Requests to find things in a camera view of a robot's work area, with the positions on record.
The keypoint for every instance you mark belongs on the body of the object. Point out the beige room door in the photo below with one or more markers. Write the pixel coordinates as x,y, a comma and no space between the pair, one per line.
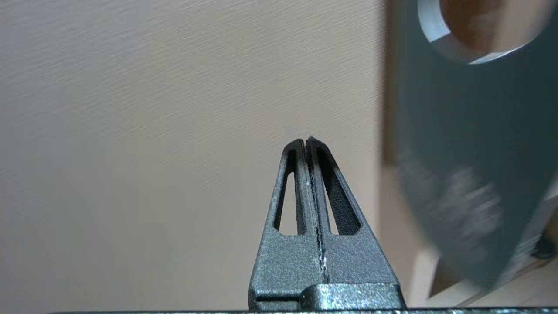
174,131

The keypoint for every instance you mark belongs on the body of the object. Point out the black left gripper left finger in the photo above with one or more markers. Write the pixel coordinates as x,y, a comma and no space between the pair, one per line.
287,266

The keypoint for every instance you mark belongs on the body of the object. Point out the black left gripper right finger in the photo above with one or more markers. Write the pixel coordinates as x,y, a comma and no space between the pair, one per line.
353,261

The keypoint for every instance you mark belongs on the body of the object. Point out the blue do-not-disturb door sign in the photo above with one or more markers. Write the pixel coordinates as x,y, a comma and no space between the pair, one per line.
471,152

